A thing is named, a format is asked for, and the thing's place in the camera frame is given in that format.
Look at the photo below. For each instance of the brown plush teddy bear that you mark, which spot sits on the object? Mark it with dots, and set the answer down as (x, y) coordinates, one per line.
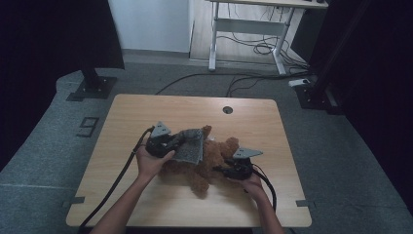
(211, 159)

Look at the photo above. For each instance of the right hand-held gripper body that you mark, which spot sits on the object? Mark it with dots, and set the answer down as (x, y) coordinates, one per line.
(240, 169)

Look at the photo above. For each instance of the grey tape strip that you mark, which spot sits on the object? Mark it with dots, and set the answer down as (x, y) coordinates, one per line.
(76, 200)
(305, 203)

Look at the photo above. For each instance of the black curtain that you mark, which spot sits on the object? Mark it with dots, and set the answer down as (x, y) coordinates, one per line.
(383, 97)
(48, 48)

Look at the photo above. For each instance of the person's left hand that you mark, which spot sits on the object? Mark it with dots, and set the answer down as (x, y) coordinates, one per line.
(149, 165)

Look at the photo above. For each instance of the grey knitted doll garment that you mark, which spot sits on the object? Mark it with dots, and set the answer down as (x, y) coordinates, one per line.
(191, 149)

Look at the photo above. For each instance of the black floor tape marking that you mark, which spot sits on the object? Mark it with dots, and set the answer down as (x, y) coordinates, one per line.
(87, 126)

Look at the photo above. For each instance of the person's right hand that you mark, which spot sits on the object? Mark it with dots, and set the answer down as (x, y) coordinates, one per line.
(253, 188)

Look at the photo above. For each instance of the black stand with base plate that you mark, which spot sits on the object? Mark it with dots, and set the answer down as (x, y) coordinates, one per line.
(316, 94)
(94, 86)

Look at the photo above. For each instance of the white power strip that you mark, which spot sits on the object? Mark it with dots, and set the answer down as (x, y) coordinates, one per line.
(299, 82)

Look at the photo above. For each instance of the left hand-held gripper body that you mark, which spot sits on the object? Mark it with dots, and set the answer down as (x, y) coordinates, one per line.
(159, 146)

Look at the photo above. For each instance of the white frame desk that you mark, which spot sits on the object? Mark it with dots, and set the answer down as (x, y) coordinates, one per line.
(250, 26)

